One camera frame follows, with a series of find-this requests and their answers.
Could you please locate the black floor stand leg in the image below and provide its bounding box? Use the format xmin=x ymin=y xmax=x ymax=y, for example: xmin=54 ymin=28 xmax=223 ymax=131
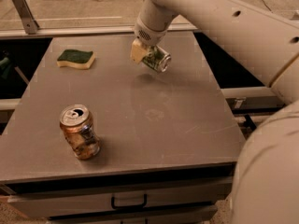
xmin=244 ymin=114 xmax=257 ymax=131

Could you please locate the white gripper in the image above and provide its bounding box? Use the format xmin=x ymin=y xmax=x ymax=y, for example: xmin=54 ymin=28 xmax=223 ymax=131
xmin=130 ymin=18 xmax=166 ymax=63

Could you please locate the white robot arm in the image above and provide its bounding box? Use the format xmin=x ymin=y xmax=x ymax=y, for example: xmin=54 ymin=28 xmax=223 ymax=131
xmin=135 ymin=0 xmax=299 ymax=224

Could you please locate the orange soda can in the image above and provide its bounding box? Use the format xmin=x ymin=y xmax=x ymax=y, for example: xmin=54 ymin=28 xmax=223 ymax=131
xmin=60 ymin=105 xmax=101 ymax=160

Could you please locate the grey drawer cabinet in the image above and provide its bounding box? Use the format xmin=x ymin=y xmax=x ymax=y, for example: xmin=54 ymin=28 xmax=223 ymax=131
xmin=0 ymin=32 xmax=244 ymax=224

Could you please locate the green yellow sponge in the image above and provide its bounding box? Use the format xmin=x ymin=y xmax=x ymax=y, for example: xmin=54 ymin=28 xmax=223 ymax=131
xmin=56 ymin=49 xmax=95 ymax=70

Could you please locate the left metal railing bracket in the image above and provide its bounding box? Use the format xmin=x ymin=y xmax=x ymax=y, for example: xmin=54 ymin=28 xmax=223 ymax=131
xmin=12 ymin=0 xmax=39 ymax=35

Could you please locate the black drawer handle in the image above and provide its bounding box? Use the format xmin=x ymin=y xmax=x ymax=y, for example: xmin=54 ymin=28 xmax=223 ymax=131
xmin=110 ymin=194 xmax=148 ymax=210

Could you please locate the green soda can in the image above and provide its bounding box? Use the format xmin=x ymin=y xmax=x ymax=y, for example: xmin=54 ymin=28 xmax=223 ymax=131
xmin=142 ymin=46 xmax=171 ymax=73

